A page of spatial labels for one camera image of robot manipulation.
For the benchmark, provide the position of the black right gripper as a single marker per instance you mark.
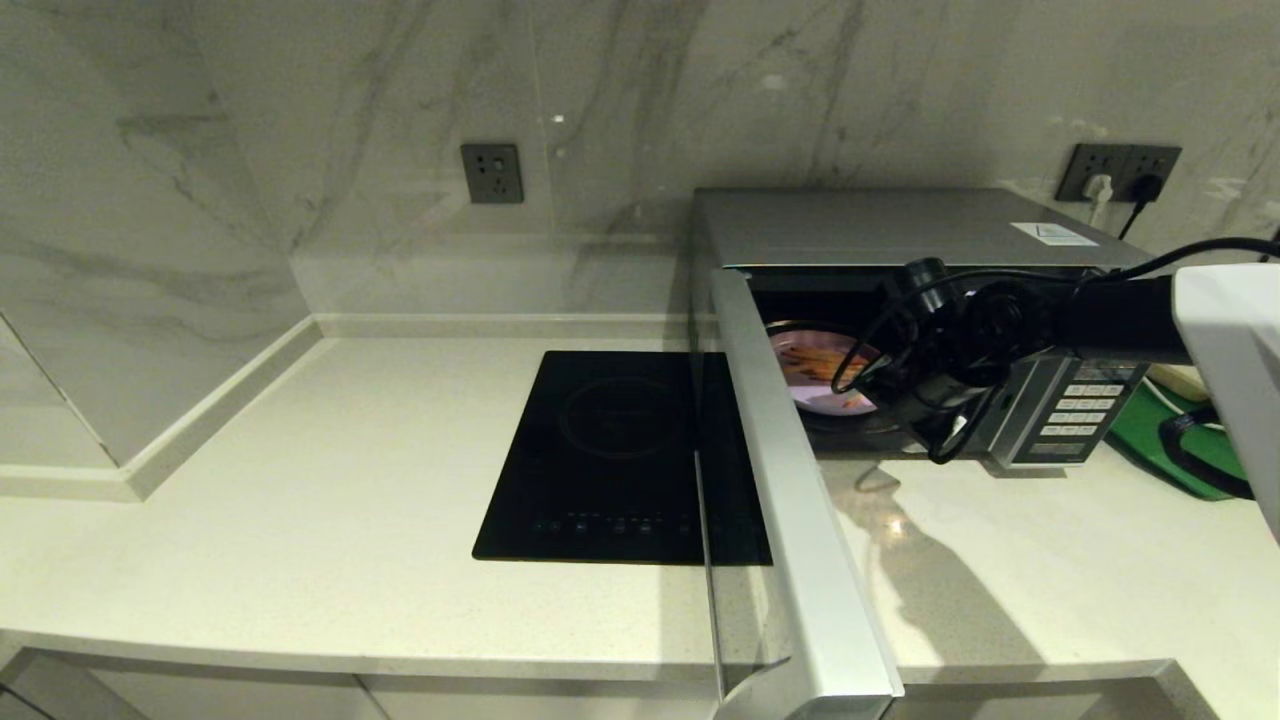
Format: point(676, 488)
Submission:
point(930, 375)

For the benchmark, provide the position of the purple round plate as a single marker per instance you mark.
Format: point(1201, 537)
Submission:
point(810, 385)

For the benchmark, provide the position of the black glass microwave door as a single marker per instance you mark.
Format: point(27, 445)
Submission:
point(800, 520)

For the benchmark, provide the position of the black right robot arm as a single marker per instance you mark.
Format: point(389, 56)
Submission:
point(1130, 315)

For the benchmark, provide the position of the silver Panasonic microwave oven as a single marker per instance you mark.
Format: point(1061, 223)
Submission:
point(880, 228)

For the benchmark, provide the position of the white label sticker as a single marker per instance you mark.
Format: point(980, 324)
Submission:
point(1053, 233)

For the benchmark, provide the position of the green plastic tray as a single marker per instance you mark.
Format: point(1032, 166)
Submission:
point(1140, 440)

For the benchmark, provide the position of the white power plug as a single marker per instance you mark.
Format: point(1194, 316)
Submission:
point(1098, 188)

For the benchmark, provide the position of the black power plug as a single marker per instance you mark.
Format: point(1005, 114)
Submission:
point(1148, 188)

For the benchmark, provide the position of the grey cabinet front panel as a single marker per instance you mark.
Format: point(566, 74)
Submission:
point(1020, 703)

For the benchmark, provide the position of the black induction cooktop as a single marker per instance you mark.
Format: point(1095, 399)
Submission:
point(600, 460)

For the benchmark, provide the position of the black cylindrical wrist camera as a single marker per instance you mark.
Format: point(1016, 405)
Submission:
point(922, 285)

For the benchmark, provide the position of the grey double wall socket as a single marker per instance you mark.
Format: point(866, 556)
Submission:
point(1125, 158)

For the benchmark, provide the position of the grey single wall socket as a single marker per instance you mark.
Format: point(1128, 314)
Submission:
point(492, 174)

